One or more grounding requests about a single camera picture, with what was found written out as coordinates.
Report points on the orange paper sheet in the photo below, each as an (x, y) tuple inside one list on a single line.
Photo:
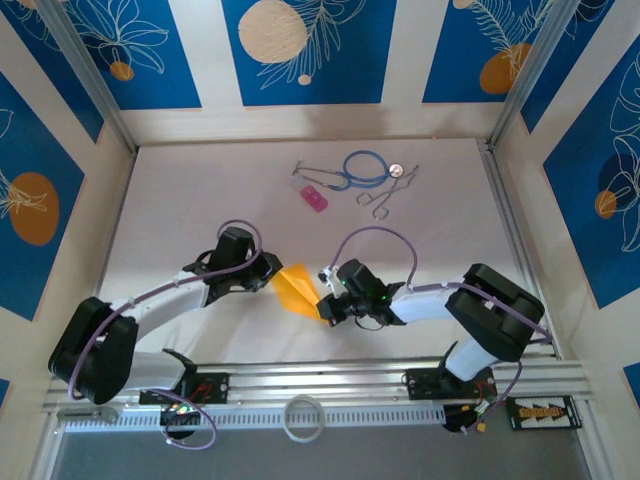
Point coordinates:
[(295, 295)]

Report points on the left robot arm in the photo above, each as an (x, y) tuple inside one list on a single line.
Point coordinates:
[(165, 305)]

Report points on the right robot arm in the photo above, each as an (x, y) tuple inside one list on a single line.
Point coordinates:
[(425, 305)]

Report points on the pink plastic box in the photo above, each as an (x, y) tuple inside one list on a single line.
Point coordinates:
[(315, 200)]

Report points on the metal crucible tongs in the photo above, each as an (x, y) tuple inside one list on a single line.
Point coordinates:
[(395, 188)]

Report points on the blue stethoscope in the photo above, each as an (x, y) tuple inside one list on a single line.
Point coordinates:
[(395, 170)]

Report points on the black panel with orange connectors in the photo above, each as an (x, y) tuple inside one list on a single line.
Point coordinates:
[(542, 412)]

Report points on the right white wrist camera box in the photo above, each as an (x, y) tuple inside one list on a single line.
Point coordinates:
[(327, 275)]

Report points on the aluminium mounting rail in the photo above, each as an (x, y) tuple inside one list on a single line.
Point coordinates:
[(320, 385)]

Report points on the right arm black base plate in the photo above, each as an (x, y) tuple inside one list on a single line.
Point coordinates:
[(425, 384)]

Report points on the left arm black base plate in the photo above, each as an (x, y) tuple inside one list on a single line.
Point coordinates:
[(215, 387)]

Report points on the aluminium side rail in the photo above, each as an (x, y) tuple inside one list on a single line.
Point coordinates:
[(506, 200)]

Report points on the aluminium frame post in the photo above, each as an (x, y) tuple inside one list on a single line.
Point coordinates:
[(540, 65), (84, 65)]

